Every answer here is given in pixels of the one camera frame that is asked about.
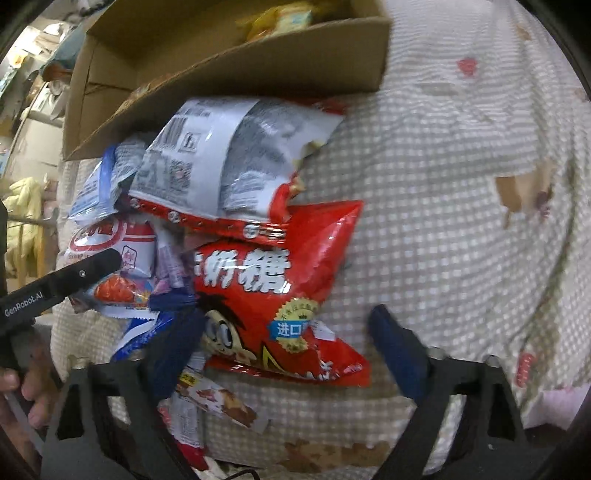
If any red candy bag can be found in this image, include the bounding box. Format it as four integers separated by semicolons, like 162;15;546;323
182;199;372;388

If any white red snack packet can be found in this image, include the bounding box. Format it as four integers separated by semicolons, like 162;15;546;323
62;217;160;319

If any large silver snack bag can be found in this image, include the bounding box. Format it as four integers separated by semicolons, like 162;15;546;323
127;96;347;241

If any small brown bar packet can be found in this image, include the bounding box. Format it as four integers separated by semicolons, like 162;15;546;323
175;369;271;432

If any blue white snack packet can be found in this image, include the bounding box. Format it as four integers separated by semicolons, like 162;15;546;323
68;134;153;227

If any person's left hand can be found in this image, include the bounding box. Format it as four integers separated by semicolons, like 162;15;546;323
0;329;61;428

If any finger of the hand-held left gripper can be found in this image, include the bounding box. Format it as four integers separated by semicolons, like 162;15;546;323
51;248;123;301

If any cardboard box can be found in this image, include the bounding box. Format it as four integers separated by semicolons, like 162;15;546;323
62;0;393;162

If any printed checkered blanket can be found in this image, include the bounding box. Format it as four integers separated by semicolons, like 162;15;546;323
48;0;591;472

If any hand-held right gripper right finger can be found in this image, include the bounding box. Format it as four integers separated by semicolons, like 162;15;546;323
367;304;555;480

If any yellow snack packet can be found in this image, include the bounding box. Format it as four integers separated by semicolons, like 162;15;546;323
238;0;315;40

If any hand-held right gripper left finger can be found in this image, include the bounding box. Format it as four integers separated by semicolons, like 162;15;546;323
41;309;208;480

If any dark blue snack packet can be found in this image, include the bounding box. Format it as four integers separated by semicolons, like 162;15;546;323
111;291;208;365

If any yellow jacket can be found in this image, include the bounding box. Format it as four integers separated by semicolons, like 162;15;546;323
4;178;44;278

